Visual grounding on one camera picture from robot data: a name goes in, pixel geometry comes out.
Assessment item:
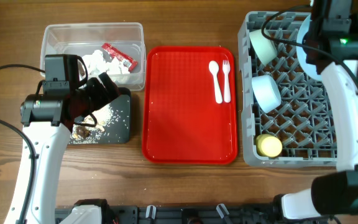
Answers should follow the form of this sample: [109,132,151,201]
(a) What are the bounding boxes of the white tissue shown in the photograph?
[82,50,130,75]

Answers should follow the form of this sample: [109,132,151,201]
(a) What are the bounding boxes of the rice and peanut leftovers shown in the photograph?
[70,104,127,144]

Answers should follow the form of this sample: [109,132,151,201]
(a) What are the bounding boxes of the red snack wrapper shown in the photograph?
[101,43,138,72]

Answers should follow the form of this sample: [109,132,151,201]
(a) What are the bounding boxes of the white plastic spoon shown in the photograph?
[208,60,223,104]

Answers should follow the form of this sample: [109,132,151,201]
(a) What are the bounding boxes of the light blue bowl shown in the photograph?
[252,75,282,113]

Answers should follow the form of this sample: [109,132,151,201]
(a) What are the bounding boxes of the green bowl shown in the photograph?
[249,29,277,65]

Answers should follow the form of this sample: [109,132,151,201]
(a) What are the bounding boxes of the light blue plate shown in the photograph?
[296,15,322,82]

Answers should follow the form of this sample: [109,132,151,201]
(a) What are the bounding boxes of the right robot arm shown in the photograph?
[276,12,358,220]

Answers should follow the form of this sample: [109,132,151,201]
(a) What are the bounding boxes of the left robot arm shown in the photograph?
[5,54,121,223]

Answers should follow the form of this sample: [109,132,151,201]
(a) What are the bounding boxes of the grey dishwasher rack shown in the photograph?
[237,11,358,170]

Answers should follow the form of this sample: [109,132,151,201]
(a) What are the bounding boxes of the black plastic tray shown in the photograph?
[68,87,132,145]

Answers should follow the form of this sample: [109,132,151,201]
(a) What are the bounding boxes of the clear plastic bin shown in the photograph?
[40,22,146,91]

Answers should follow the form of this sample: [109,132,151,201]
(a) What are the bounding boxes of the red serving tray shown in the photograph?
[142,46,238,165]

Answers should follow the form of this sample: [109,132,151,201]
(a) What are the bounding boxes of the pink plastic fork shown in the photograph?
[223,60,231,103]

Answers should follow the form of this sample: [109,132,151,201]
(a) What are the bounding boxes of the yellow cup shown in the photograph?
[255,134,283,157]

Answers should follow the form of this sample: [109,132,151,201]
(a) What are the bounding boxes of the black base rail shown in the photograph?
[54,203,279,224]

